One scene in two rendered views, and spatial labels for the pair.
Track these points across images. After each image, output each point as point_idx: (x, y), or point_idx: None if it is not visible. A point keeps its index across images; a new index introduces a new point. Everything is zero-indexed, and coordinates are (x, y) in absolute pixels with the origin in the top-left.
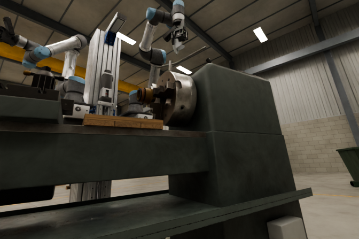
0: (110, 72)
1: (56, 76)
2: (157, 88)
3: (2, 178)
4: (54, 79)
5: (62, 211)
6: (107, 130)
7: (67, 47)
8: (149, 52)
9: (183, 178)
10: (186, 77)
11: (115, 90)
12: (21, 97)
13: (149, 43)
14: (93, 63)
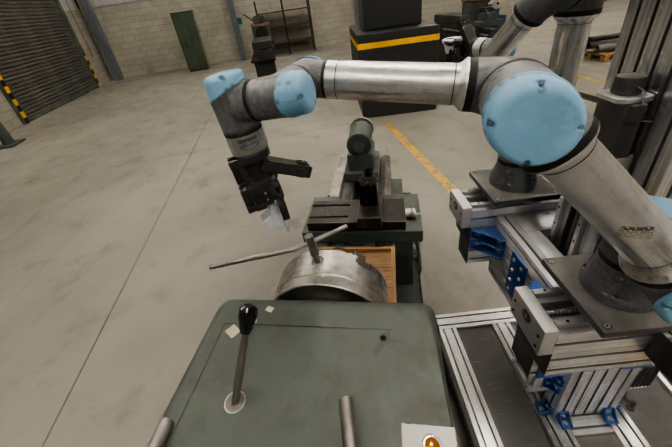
0: (631, 84)
1: (366, 182)
2: None
3: None
4: (361, 188)
5: (406, 301)
6: None
7: (494, 53)
8: (478, 108)
9: None
10: (276, 290)
11: (664, 153)
12: (306, 220)
13: (417, 102)
14: (619, 37)
